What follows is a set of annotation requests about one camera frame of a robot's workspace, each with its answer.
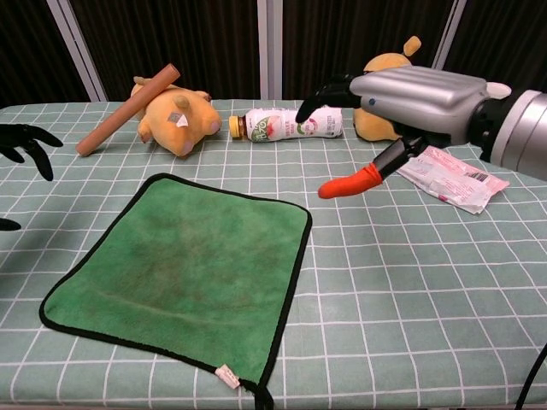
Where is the pink and white plastic packet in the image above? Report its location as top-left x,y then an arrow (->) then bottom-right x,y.
396,144 -> 511,215

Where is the green checked tablecloth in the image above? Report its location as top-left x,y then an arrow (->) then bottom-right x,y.
0,98 -> 547,406

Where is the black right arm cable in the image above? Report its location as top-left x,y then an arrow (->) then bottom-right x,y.
515,341 -> 547,410

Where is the green black cloth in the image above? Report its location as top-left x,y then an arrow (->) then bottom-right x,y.
38,173 -> 314,410

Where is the right robot hand orange thumb tip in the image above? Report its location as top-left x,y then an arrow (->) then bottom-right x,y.
295,64 -> 488,200

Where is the grey metal partition post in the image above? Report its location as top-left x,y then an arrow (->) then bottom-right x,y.
256,0 -> 284,100
45,0 -> 108,103
431,0 -> 468,72

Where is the black pleated curtain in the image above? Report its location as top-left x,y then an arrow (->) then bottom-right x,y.
442,0 -> 547,93
281,0 -> 456,100
0,0 -> 91,110
70,0 -> 262,102

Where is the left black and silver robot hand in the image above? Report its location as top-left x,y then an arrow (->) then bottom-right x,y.
0,123 -> 64,232

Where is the white paper cup blue flower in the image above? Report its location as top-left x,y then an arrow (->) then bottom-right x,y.
485,81 -> 513,99

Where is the brown wooden stick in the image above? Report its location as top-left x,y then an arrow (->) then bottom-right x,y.
75,63 -> 179,157

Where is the white drink bottle yellow cap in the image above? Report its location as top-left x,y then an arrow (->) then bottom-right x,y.
228,106 -> 344,144

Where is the yellow one-eyed plush toy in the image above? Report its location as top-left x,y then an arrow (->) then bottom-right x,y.
353,35 -> 423,142

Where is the orange hamster plush toy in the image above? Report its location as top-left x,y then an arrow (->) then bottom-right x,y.
130,75 -> 223,158

